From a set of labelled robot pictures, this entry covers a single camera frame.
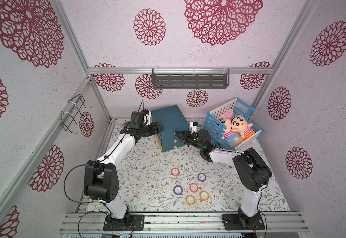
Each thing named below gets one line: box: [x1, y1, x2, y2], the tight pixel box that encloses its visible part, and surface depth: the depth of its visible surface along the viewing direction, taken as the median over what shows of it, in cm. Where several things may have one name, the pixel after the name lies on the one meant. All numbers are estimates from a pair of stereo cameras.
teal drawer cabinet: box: [151, 104, 190, 153], surface depth 94 cm
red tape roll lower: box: [189, 183, 199, 193], surface depth 87 cm
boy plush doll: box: [230, 115, 255, 140], surface depth 100 cm
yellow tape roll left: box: [185, 194, 196, 207], surface depth 83 cm
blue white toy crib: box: [203, 97, 265, 151], surface depth 101 cm
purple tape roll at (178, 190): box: [173, 185, 183, 196], surface depth 87 cm
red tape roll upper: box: [170, 167, 180, 178], surface depth 94 cm
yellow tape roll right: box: [199, 190, 210, 202], surface depth 84 cm
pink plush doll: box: [217, 109, 239, 143], surface depth 99 cm
